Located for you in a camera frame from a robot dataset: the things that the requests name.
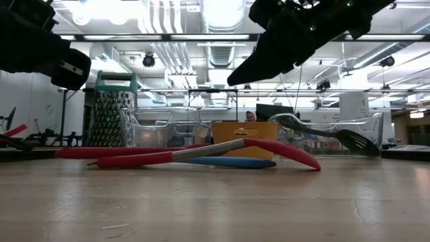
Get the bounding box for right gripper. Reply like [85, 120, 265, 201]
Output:
[227, 0, 357, 87]

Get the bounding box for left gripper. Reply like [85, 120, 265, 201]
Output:
[0, 8, 92, 91]

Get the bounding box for black slotted turner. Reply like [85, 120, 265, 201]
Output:
[278, 119, 381, 158]

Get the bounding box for teal steel box grater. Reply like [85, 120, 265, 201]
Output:
[87, 70, 138, 148]

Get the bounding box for black background monitor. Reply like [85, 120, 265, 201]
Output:
[255, 103, 294, 122]

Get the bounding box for black background machinery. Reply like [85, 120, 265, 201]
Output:
[25, 129, 83, 149]

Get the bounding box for red silicone tongs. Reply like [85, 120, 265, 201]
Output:
[87, 138, 322, 171]

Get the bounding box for white pillar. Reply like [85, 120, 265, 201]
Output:
[339, 92, 370, 120]

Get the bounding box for clear plastic bin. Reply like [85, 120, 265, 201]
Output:
[267, 112, 384, 158]
[119, 107, 211, 149]

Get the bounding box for blue silicone spoon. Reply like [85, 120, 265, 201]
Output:
[184, 156, 277, 169]

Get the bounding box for black background post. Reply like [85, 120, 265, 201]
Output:
[60, 89, 68, 147]

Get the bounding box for hanging black cable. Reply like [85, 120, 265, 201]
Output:
[294, 65, 303, 112]

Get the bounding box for silver ventilation duct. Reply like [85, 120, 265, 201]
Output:
[200, 0, 246, 33]

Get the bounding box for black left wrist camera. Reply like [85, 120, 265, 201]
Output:
[8, 0, 56, 33]

